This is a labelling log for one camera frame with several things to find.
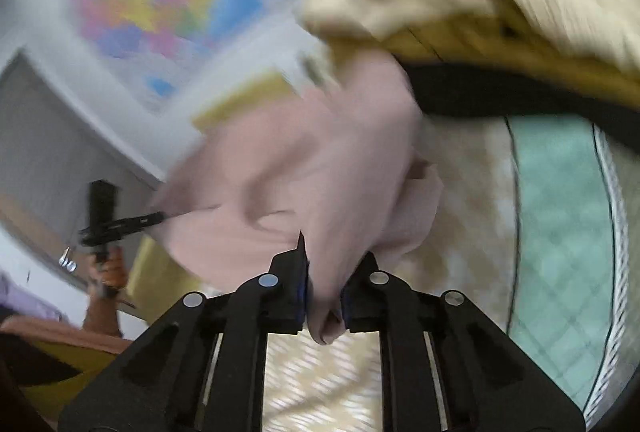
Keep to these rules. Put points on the person's left hand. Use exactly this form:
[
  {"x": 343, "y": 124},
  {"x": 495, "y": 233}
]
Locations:
[{"x": 112, "y": 269}]

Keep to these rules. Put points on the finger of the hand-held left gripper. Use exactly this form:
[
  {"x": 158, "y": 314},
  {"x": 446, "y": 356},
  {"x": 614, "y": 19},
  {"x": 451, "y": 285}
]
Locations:
[{"x": 140, "y": 220}]

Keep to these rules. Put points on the person's left forearm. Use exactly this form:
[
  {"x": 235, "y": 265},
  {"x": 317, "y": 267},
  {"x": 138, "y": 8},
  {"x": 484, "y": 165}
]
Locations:
[{"x": 102, "y": 317}]

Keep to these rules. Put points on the black garment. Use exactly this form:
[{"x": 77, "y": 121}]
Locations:
[{"x": 475, "y": 97}]

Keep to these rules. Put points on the patterned bed sheet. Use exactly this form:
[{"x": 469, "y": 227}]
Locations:
[{"x": 555, "y": 222}]

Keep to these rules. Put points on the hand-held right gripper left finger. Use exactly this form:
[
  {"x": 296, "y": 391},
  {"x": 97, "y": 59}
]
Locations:
[{"x": 290, "y": 292}]

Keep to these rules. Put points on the pink coat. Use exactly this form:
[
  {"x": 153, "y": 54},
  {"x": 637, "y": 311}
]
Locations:
[{"x": 300, "y": 152}]

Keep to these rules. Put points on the brown garment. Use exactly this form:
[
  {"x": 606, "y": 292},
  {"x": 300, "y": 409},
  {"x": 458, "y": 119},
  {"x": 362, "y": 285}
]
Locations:
[{"x": 525, "y": 52}]

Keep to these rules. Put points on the yellow cloth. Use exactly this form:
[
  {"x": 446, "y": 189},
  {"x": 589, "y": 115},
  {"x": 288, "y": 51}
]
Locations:
[{"x": 240, "y": 104}]

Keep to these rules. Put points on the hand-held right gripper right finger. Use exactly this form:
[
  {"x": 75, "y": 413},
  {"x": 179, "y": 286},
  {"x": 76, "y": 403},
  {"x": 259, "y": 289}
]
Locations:
[{"x": 360, "y": 307}]

